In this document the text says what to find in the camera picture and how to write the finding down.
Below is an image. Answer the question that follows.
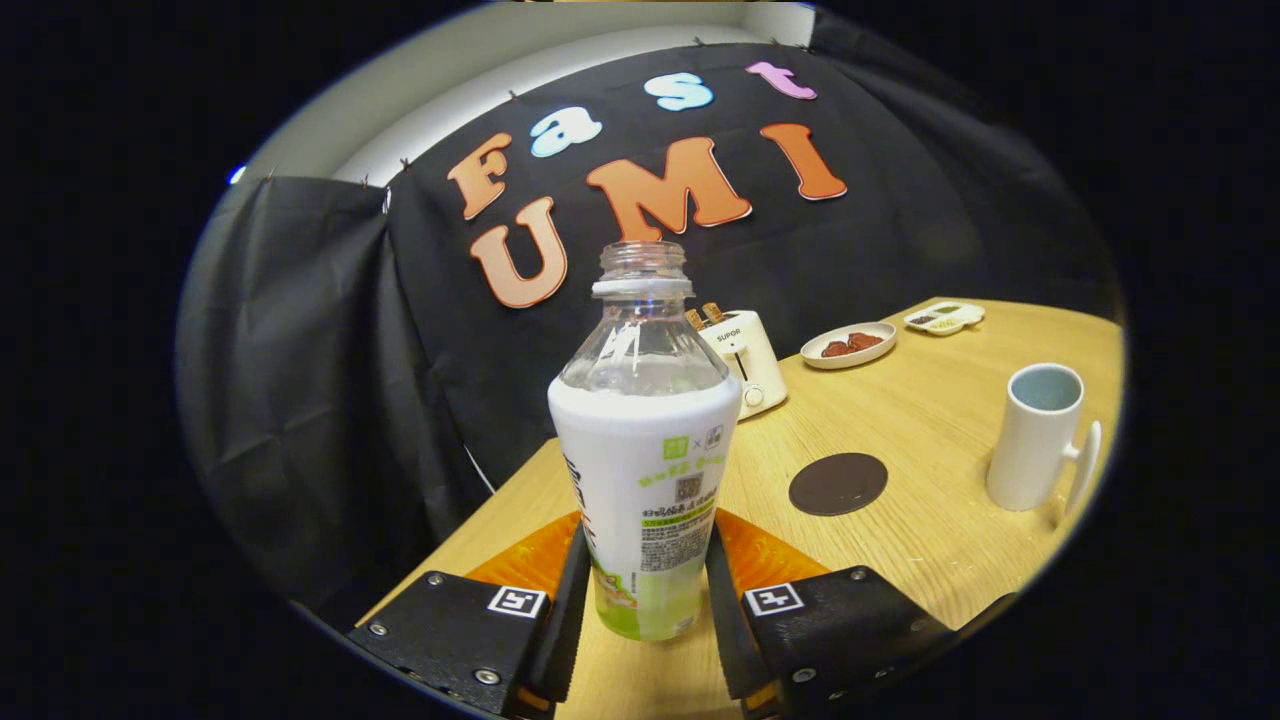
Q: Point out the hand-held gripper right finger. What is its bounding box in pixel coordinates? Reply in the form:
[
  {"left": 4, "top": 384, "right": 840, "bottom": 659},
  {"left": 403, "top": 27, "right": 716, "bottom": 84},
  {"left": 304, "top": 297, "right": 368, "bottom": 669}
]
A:
[{"left": 705, "top": 508, "right": 956, "bottom": 719}]

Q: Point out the white cup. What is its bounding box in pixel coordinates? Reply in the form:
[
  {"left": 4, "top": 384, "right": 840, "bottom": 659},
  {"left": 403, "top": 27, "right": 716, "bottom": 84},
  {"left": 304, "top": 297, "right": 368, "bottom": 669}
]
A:
[{"left": 986, "top": 363, "right": 1102, "bottom": 516}]

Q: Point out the white toaster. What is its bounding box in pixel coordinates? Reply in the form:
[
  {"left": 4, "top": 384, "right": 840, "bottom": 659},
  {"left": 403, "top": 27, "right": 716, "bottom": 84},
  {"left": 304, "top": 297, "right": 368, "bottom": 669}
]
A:
[{"left": 697, "top": 310, "right": 788, "bottom": 421}]

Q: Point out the round white plate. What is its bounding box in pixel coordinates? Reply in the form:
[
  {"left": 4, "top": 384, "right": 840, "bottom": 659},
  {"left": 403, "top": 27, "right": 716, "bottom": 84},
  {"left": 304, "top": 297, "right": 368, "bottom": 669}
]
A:
[{"left": 800, "top": 321, "right": 898, "bottom": 371}]

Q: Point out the dark brown round coaster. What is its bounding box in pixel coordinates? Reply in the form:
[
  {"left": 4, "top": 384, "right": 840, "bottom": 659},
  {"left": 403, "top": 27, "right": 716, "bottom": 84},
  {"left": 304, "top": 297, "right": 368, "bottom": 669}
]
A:
[{"left": 789, "top": 453, "right": 889, "bottom": 517}]

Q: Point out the wooden table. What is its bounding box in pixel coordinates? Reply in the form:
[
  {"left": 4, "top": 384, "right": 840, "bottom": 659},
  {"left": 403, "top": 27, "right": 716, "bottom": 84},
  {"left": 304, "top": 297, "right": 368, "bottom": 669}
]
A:
[{"left": 358, "top": 297, "right": 1126, "bottom": 720}]

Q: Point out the white divided condiment dish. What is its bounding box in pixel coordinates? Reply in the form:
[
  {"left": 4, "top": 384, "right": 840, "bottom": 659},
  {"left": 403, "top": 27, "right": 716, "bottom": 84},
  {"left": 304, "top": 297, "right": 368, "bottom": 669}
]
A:
[{"left": 904, "top": 302, "right": 986, "bottom": 337}]

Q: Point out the black backdrop cloth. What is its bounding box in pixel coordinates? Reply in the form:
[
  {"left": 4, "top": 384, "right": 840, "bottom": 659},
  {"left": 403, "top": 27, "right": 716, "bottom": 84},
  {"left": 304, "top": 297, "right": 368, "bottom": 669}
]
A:
[{"left": 178, "top": 10, "right": 1121, "bottom": 631}]

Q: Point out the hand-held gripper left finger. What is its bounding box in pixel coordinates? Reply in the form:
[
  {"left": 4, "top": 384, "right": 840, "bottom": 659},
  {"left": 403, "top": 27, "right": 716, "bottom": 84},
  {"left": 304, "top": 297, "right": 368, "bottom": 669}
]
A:
[{"left": 350, "top": 512, "right": 591, "bottom": 719}]

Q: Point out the clear juice bottle white label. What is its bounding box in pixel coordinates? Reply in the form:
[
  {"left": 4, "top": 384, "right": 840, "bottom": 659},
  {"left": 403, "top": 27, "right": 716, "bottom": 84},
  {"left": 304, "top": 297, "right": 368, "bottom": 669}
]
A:
[{"left": 547, "top": 241, "right": 743, "bottom": 642}]

